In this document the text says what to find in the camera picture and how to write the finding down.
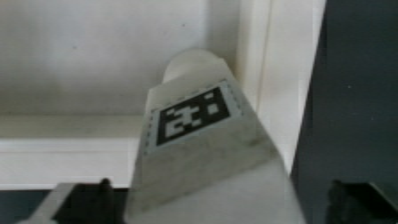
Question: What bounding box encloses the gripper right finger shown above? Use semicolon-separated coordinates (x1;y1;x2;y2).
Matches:
325;180;398;224

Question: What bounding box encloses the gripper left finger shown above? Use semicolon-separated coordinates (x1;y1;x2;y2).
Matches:
15;178;126;224

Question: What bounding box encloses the white table leg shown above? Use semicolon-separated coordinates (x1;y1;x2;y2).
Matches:
124;49;307;224

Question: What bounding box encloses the white square table top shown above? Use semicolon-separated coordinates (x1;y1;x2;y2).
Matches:
0;0;326;190

